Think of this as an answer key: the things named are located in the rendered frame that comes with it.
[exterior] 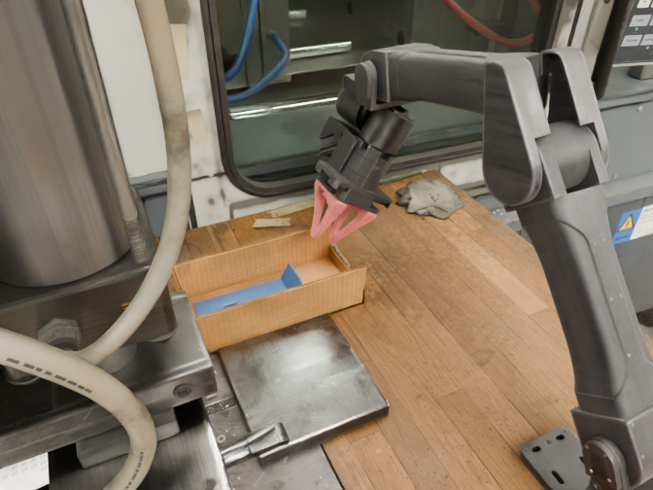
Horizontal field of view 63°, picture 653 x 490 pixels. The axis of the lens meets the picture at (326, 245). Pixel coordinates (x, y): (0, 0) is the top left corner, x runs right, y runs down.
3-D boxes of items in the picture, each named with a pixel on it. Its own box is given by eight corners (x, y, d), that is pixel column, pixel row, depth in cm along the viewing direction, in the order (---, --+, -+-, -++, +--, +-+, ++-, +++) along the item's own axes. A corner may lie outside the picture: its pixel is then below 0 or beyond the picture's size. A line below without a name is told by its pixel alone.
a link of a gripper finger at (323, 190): (291, 221, 77) (323, 164, 74) (329, 232, 81) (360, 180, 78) (309, 246, 72) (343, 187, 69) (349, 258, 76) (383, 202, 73)
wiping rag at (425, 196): (421, 231, 95) (479, 208, 98) (422, 219, 93) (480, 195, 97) (381, 194, 105) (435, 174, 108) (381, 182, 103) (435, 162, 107)
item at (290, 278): (308, 305, 78) (308, 290, 76) (205, 337, 73) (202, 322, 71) (291, 276, 83) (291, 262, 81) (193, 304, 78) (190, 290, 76)
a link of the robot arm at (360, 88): (324, 124, 78) (324, 40, 70) (375, 114, 81) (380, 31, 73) (364, 158, 69) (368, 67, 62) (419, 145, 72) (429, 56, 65)
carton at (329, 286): (364, 307, 80) (366, 266, 75) (199, 363, 71) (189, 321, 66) (327, 258, 89) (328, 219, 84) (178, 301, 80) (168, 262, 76)
